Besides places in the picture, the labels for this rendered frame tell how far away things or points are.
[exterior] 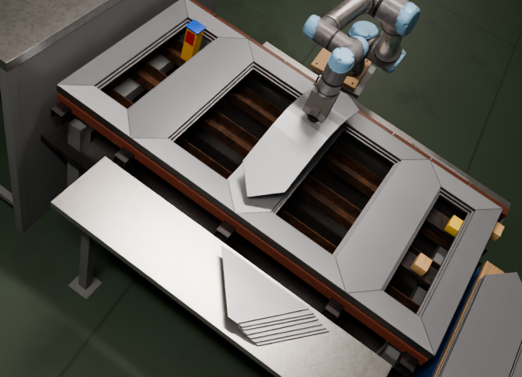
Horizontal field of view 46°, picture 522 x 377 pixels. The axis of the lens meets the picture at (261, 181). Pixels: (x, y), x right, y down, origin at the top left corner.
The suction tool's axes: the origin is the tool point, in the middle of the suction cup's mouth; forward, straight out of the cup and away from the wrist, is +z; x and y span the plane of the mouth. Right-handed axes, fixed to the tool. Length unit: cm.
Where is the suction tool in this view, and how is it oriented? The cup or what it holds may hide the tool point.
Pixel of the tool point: (311, 120)
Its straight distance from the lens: 217.1
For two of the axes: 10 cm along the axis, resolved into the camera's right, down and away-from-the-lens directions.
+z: -2.5, 5.6, 7.9
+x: 4.5, -6.5, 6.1
